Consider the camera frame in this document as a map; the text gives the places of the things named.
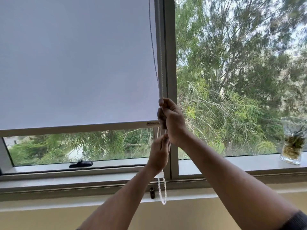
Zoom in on grey window frame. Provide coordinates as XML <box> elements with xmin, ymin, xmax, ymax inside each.
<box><xmin>0</xmin><ymin>0</ymin><xmax>307</xmax><ymax>201</ymax></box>

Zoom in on white roller blind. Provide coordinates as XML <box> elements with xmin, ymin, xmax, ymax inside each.
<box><xmin>0</xmin><ymin>0</ymin><xmax>161</xmax><ymax>137</ymax></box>

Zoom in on dark sleeve cuff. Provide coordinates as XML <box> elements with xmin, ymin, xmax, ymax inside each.
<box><xmin>278</xmin><ymin>210</ymin><xmax>307</xmax><ymax>230</ymax></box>

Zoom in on green trees outside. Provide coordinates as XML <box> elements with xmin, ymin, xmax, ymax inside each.
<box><xmin>5</xmin><ymin>0</ymin><xmax>307</xmax><ymax>165</ymax></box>

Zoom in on person's right hand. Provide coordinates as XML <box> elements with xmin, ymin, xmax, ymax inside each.
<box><xmin>157</xmin><ymin>98</ymin><xmax>188</xmax><ymax>148</ymax></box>

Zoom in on person's left hand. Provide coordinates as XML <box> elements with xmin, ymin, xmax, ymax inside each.
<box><xmin>146</xmin><ymin>133</ymin><xmax>171</xmax><ymax>172</ymax></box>

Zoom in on white beaded blind chain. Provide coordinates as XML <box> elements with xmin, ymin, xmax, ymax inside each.
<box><xmin>148</xmin><ymin>0</ymin><xmax>167</xmax><ymax>205</ymax></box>

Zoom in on clear glass vase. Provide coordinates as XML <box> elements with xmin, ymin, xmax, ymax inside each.
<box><xmin>280</xmin><ymin>117</ymin><xmax>307</xmax><ymax>165</ymax></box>

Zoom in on black window handle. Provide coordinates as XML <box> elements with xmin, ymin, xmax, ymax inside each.
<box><xmin>69</xmin><ymin>160</ymin><xmax>93</xmax><ymax>168</ymax></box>

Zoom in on person's right forearm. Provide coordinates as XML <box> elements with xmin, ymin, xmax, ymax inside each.
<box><xmin>177</xmin><ymin>130</ymin><xmax>300</xmax><ymax>230</ymax></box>

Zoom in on person's left forearm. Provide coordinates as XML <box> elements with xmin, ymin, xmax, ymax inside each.
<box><xmin>76</xmin><ymin>164</ymin><xmax>163</xmax><ymax>230</ymax></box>

